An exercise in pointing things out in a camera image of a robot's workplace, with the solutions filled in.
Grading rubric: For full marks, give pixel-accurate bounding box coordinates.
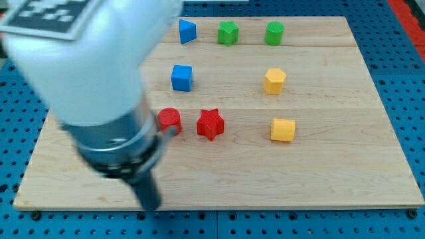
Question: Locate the red star block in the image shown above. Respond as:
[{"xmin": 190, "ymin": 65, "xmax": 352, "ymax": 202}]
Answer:
[{"xmin": 197, "ymin": 108, "xmax": 224, "ymax": 141}]

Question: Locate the green cylinder block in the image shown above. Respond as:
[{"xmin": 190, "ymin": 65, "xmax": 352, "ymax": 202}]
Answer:
[{"xmin": 264, "ymin": 21, "xmax": 285, "ymax": 46}]

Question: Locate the red cylinder block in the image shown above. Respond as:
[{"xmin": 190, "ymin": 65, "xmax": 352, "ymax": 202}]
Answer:
[{"xmin": 157, "ymin": 108, "xmax": 182, "ymax": 135}]

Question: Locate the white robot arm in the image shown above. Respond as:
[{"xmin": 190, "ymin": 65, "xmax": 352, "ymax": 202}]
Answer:
[{"xmin": 1, "ymin": 0, "xmax": 182, "ymax": 211}]

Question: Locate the blue cube block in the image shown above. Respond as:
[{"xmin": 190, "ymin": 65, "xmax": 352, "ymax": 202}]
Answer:
[{"xmin": 171, "ymin": 64, "xmax": 193, "ymax": 92}]

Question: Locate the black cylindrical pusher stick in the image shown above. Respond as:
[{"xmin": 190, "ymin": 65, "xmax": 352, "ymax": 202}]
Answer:
[{"xmin": 127, "ymin": 171, "xmax": 161, "ymax": 211}]

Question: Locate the black white fiducial marker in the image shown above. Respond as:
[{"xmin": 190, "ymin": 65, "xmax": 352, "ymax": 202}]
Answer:
[{"xmin": 1, "ymin": 0, "xmax": 102, "ymax": 40}]

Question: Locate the green star block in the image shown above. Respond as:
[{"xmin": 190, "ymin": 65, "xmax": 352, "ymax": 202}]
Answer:
[{"xmin": 217, "ymin": 21, "xmax": 239, "ymax": 46}]

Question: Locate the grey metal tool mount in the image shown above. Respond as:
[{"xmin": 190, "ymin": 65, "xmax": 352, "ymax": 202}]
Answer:
[{"xmin": 62, "ymin": 96, "xmax": 177, "ymax": 185}]

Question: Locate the yellow heart block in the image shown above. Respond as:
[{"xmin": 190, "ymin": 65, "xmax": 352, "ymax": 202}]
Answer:
[{"xmin": 270, "ymin": 118, "xmax": 296, "ymax": 142}]

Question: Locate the yellow hexagon block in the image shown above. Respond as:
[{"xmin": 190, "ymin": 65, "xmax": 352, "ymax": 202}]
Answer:
[{"xmin": 263, "ymin": 68, "xmax": 287, "ymax": 95}]

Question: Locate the blue triangle block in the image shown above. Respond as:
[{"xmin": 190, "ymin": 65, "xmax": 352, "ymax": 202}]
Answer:
[{"xmin": 179, "ymin": 19, "xmax": 197, "ymax": 44}]

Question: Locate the wooden board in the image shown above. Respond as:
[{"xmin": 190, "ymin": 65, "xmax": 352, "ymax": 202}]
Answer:
[{"xmin": 13, "ymin": 16, "xmax": 425, "ymax": 212}]

